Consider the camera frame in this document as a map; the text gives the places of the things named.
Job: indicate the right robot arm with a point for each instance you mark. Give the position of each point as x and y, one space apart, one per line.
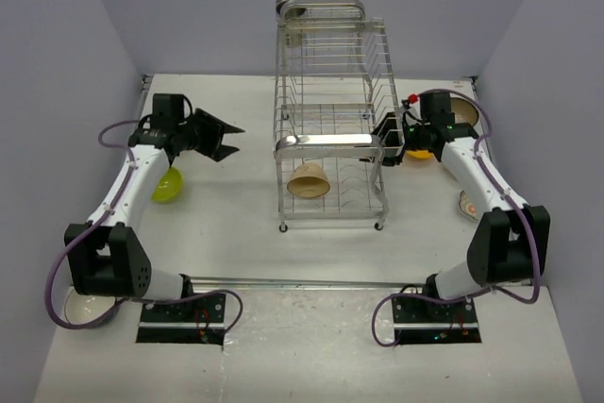
508 250

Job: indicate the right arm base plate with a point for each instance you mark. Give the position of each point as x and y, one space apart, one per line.
420 322

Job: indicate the yellow orange bowl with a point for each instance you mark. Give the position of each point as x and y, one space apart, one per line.
420 154

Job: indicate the dark blue bowl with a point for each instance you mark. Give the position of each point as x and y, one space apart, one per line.
464 111

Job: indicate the stainless steel dish rack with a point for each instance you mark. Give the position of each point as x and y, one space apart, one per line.
329 95

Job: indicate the beige scalloped bowl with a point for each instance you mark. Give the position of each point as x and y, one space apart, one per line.
467 207

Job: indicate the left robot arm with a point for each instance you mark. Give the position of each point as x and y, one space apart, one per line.
105 254

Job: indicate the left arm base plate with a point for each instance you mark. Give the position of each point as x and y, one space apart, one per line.
198 322

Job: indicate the lime green bowl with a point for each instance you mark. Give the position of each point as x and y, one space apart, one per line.
169 187

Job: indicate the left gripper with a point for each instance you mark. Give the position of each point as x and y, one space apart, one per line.
214 129

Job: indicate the aluminium table rail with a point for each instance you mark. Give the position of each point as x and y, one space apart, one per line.
248 283

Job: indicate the white bowl dark outside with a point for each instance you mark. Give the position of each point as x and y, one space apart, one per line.
81 309

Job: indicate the steel perforated cutlery holder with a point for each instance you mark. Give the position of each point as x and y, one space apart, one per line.
291 39

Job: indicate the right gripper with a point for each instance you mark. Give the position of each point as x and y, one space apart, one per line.
389 126

